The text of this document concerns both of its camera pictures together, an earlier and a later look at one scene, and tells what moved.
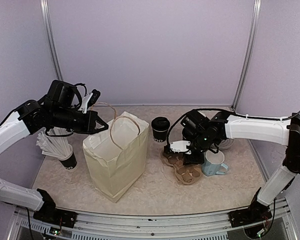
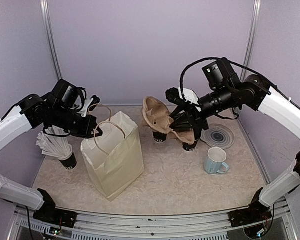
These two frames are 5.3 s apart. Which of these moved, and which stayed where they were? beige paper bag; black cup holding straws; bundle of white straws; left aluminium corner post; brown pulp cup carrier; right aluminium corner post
Moved: brown pulp cup carrier; beige paper bag
Stayed: left aluminium corner post; right aluminium corner post; black cup holding straws; bundle of white straws
